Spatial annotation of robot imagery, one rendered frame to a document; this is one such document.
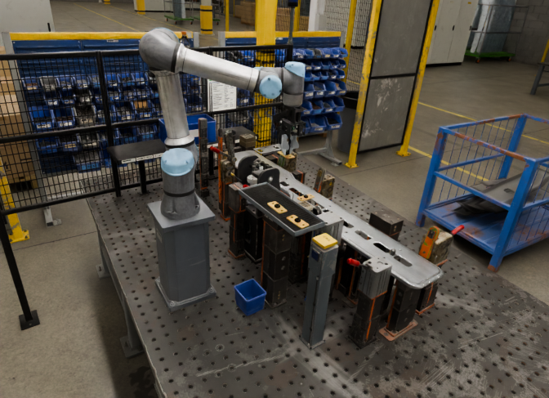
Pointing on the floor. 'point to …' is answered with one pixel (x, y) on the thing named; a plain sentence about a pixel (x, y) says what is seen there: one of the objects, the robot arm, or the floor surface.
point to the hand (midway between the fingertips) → (286, 150)
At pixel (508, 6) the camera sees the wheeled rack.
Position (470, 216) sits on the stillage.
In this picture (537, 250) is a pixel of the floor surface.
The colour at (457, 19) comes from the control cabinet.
